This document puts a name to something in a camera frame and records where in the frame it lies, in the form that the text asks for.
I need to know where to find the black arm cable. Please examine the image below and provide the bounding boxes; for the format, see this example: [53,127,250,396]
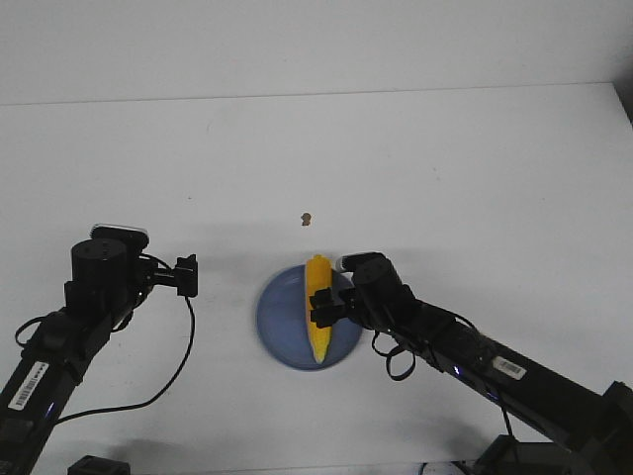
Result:
[53,294,196,427]
[370,331,417,381]

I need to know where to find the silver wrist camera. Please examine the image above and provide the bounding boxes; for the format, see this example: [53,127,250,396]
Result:
[90,224,149,249]
[334,251,384,273]

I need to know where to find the yellow corn cob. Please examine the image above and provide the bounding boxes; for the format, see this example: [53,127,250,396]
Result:
[304,254,332,364]

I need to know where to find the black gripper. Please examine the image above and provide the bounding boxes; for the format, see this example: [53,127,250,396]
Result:
[142,254,199,297]
[310,287,366,328]

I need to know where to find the blue round plate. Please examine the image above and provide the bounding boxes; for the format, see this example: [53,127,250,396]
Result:
[255,265,363,371]

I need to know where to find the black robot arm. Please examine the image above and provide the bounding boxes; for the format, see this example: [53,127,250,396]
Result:
[1,229,198,474]
[309,252,632,474]

